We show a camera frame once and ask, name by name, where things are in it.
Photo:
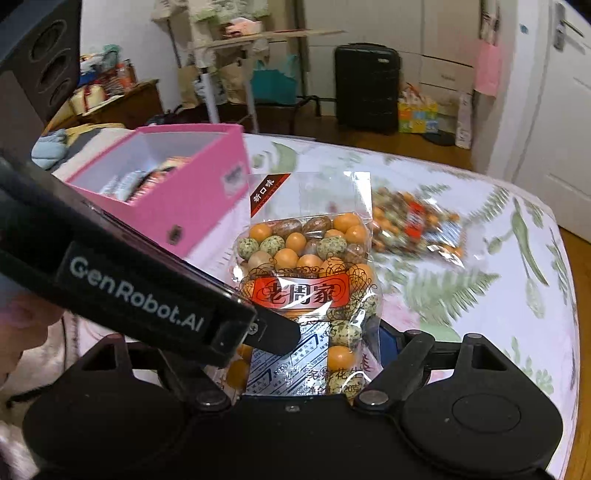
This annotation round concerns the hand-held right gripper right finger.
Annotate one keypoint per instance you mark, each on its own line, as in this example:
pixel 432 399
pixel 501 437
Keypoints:
pixel 390 346

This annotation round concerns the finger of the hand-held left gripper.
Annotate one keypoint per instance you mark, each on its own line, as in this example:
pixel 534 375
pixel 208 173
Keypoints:
pixel 277 334

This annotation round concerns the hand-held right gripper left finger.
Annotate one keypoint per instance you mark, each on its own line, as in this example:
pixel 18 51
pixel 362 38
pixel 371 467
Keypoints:
pixel 194 387

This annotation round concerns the clear coated peanut bag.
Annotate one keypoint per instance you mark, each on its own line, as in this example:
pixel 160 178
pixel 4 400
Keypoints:
pixel 415 226
pixel 304 258

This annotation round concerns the pink storage box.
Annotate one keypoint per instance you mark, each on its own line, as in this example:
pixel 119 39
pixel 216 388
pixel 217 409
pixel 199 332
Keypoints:
pixel 194 198

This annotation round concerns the person's left hand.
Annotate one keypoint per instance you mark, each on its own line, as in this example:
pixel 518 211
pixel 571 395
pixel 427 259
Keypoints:
pixel 23 332

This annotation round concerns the snack packets in box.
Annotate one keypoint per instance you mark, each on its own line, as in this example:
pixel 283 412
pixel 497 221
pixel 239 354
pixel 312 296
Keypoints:
pixel 147 177

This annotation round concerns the light blue clothes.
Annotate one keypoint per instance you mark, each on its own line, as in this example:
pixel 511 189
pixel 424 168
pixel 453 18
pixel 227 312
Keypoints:
pixel 48 150

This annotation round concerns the wooden nightstand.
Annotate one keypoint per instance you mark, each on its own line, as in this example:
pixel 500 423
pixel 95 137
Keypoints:
pixel 134 108

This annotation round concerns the white fluffy blanket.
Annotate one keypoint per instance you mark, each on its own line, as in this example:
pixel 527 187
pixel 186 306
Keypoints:
pixel 27 434

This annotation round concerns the black round floor base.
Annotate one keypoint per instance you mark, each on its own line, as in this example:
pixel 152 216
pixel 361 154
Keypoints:
pixel 438 138

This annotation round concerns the yellow green carton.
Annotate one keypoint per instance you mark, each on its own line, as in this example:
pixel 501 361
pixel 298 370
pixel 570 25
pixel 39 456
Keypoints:
pixel 418 115

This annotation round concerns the tall white box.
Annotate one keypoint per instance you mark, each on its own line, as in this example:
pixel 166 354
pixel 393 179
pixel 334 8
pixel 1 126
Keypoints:
pixel 464 122

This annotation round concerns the teal bag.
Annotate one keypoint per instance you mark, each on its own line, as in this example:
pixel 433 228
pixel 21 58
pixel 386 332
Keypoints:
pixel 274 83

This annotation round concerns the black suitcase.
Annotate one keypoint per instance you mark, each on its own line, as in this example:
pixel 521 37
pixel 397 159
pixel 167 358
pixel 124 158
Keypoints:
pixel 367 87

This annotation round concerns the white lace cloth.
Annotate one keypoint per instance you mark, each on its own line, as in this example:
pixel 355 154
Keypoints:
pixel 207 9

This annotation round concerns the wooden rack slat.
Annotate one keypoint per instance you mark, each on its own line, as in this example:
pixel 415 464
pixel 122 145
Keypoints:
pixel 277 37

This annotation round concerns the white door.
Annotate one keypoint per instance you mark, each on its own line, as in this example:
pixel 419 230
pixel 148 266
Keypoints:
pixel 568 120

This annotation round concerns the pink hanging bag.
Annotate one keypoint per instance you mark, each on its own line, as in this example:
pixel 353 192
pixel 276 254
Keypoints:
pixel 488 69

